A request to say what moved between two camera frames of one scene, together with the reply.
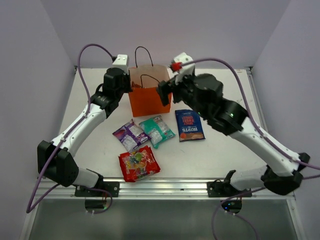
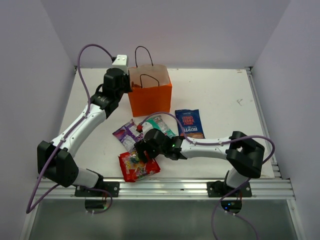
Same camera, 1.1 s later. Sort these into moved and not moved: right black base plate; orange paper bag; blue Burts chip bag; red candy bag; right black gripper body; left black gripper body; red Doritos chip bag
Moved: right black gripper body
Not moved: blue Burts chip bag; red Doritos chip bag; left black gripper body; right black base plate; red candy bag; orange paper bag
